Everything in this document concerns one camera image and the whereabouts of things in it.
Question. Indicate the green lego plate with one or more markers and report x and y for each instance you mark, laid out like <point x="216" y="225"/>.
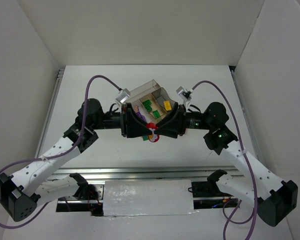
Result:
<point x="156" y="114"/>

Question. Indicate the small green lego cube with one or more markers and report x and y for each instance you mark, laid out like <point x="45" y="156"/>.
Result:
<point x="146" y="138"/>

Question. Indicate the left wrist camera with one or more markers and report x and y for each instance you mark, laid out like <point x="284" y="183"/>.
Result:
<point x="122" y="96"/>

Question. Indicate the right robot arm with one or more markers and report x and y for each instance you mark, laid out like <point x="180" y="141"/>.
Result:
<point x="273" y="197"/>

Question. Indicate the dark grey container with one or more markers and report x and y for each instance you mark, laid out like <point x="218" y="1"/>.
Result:
<point x="170" y="98"/>

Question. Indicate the clear smoky container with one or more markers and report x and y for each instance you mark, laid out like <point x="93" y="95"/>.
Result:
<point x="142" y="91"/>

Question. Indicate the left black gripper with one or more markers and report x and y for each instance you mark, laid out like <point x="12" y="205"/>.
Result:
<point x="124" y="120"/>

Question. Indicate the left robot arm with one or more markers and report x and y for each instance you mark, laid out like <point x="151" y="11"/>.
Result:
<point x="24" y="190"/>

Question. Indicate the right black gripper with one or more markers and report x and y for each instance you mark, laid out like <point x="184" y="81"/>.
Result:
<point x="181" y="120"/>

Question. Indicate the yellow curved lego brick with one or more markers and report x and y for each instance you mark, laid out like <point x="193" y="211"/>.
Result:
<point x="167" y="105"/>

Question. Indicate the purple lego brick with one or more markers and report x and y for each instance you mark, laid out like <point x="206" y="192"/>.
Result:
<point x="141" y="116"/>

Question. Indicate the small green lego brick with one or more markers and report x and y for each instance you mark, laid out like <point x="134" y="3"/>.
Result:
<point x="148" y="108"/>

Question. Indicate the aluminium rail frame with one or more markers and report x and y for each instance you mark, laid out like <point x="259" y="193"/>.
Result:
<point x="114" y="156"/>

